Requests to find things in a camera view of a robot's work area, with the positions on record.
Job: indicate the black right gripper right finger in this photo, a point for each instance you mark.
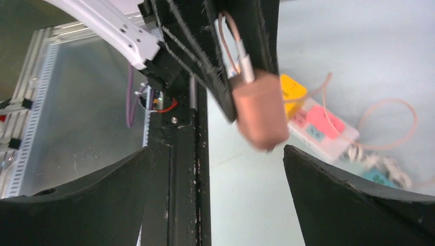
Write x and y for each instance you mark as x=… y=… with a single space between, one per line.
x=335 y=207

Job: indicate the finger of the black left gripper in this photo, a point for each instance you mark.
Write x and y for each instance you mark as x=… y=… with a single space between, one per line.
x=191 y=38
x=257 y=22

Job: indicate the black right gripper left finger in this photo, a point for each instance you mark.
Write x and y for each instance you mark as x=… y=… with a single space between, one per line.
x=105 y=207

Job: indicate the yellow cube socket adapter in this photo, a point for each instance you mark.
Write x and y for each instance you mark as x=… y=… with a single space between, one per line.
x=291 y=90

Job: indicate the pink USB charger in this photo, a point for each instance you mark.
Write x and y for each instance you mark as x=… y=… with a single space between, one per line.
x=261 y=116

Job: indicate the pink plug adapter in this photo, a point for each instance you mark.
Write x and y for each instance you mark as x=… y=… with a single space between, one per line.
x=327 y=123

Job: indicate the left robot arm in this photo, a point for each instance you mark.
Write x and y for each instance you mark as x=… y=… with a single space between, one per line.
x=142 y=49

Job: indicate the teal power strip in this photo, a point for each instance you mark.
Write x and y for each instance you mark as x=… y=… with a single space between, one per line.
x=379 y=177

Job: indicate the white power strip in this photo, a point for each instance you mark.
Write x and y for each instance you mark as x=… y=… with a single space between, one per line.
x=329 y=150

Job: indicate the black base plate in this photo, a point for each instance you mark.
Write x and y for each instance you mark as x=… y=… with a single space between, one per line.
x=178 y=208

